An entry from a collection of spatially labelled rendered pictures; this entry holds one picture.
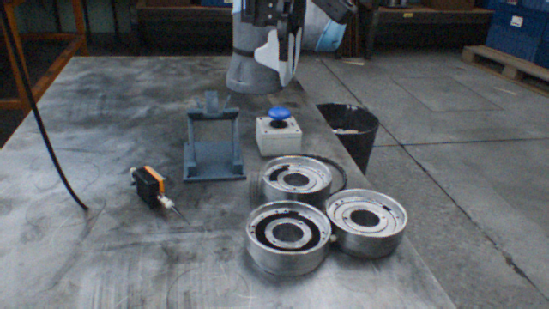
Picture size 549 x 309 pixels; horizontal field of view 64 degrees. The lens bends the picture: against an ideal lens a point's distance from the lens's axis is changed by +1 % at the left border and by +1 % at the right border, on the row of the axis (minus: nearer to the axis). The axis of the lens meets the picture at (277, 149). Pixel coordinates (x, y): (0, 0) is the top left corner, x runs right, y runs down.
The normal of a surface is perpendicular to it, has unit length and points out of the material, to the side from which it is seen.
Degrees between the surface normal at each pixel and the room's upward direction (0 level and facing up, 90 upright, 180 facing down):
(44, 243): 0
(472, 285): 0
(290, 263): 90
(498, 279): 0
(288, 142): 90
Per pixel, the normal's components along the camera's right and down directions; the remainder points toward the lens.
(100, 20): 0.19, 0.47
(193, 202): 0.05, -0.88
